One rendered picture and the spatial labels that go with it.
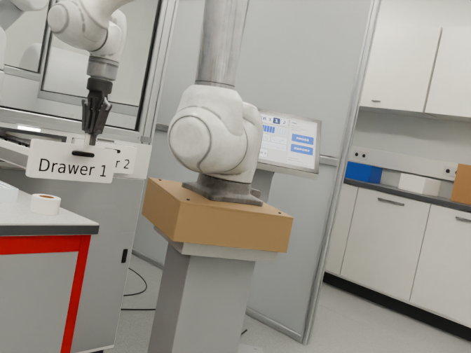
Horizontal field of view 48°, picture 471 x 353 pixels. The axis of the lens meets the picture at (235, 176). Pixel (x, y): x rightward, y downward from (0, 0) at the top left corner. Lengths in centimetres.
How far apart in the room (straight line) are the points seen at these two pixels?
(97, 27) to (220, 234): 64
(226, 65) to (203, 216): 37
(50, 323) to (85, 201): 77
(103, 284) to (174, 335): 82
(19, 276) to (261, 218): 60
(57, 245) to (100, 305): 97
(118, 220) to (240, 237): 92
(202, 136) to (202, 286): 45
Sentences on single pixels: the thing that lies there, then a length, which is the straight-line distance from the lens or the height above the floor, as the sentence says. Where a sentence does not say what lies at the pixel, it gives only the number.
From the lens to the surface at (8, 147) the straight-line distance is 175.
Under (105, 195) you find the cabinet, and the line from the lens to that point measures 214.
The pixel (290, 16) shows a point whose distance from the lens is 338.
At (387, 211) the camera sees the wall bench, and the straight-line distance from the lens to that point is 421.
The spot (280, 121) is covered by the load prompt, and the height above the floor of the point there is 116.
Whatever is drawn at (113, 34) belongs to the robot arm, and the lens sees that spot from 162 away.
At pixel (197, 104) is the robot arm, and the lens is 125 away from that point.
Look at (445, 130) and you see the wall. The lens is 486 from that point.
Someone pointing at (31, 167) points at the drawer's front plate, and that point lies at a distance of 160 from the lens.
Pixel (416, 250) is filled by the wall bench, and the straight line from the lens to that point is 411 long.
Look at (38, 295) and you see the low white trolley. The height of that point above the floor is 58.
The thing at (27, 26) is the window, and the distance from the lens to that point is 192.
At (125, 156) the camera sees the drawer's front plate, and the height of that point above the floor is 89.
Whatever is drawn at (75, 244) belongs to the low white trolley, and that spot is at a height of 70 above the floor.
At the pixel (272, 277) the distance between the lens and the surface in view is 320.
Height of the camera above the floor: 103
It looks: 4 degrees down
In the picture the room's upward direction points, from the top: 11 degrees clockwise
